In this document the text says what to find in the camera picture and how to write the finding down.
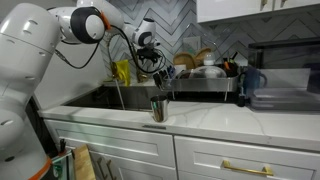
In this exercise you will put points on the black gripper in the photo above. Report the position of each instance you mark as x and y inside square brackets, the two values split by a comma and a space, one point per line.
[151, 52]

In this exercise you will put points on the brass faucet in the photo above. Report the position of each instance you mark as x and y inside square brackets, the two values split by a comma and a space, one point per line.
[141, 76]

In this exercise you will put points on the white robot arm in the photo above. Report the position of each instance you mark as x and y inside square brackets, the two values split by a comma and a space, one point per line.
[26, 66]

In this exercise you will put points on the round wooden plate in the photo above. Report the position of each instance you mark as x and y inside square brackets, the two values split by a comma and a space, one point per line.
[184, 60]
[201, 55]

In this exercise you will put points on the stainless steel sink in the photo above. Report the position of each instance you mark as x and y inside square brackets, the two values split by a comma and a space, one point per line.
[140, 96]

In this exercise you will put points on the stainless steel cup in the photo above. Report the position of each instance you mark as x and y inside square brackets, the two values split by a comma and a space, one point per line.
[160, 108]

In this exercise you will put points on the clear glass bowl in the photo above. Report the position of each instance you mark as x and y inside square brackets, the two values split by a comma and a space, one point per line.
[203, 71]

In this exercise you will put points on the steel dish rack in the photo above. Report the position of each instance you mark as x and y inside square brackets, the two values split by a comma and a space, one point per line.
[200, 84]

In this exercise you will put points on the clear baby bottle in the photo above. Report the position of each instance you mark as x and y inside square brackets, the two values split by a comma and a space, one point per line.
[209, 63]

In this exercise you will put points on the black utensil holder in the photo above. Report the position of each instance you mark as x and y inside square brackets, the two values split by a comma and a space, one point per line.
[230, 68]

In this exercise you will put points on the white sink cabinet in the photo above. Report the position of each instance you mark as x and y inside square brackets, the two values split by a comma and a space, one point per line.
[116, 146]

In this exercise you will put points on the white upper cabinet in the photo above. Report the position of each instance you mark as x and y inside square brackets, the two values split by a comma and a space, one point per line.
[233, 8]

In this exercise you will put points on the dark blue mug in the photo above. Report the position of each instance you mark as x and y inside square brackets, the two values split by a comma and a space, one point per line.
[251, 81]

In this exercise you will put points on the white drawer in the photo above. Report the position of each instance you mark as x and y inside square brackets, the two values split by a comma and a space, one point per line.
[206, 156]

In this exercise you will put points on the wooden cutting board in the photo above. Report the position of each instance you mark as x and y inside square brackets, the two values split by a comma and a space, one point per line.
[83, 165]

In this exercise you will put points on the small gold cabinet knob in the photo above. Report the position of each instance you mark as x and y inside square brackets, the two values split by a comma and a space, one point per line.
[264, 2]
[284, 1]

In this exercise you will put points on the black kitchen appliance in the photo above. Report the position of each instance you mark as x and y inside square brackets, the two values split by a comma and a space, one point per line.
[286, 56]

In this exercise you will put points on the green robot stand part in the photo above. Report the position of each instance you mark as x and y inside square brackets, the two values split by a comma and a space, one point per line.
[60, 166]

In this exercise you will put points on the dark wrist camera box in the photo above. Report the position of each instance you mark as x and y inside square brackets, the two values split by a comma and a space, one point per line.
[141, 51]

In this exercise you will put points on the white wall outlet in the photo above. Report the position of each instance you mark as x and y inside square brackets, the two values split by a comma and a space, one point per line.
[191, 43]

